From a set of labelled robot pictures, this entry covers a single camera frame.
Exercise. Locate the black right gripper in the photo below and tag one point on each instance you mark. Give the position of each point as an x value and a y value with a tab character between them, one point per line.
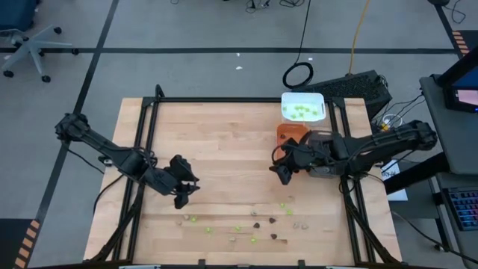
313	157

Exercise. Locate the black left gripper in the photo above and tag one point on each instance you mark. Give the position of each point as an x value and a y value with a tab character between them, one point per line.
166	181

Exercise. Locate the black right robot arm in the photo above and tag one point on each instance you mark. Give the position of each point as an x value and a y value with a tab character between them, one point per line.
381	143

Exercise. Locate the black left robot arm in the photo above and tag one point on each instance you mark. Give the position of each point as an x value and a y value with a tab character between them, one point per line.
112	149

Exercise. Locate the orange plastic bin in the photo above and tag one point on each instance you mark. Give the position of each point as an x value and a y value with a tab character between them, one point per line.
295	130

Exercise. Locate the dark grey plastic bin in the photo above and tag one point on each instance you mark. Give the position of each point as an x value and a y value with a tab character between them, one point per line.
320	133

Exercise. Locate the white plastic bin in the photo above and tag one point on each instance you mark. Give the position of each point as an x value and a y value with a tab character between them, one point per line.
298	99

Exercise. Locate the black table edge clamp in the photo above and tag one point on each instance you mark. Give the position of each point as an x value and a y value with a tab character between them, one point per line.
201	263
298	263

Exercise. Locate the black computer tower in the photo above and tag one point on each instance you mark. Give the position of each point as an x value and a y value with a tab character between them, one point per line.
347	87

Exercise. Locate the yellow power plug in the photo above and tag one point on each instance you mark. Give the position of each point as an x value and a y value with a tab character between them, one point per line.
384	127

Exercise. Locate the white paper sheet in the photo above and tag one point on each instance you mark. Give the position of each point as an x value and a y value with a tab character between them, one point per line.
390	173

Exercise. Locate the black desk leg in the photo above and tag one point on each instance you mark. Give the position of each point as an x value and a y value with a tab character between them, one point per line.
414	175

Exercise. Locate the grey desk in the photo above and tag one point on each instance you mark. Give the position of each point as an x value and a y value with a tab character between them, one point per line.
452	149

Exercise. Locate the grey keyboard shelf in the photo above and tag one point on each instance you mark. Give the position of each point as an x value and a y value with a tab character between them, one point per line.
448	243

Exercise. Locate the backlit keyboard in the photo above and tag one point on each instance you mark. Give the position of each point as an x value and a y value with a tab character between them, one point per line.
465	207

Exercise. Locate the black monitor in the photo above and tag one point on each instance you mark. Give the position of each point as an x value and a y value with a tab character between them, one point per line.
461	80

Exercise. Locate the grey office chair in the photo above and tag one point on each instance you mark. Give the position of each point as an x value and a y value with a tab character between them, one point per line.
31	46

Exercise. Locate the blue upholstered seat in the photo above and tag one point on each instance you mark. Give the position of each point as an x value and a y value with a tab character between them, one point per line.
15	13

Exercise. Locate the silver aluminium rail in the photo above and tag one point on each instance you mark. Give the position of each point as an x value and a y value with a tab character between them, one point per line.
138	266
341	266

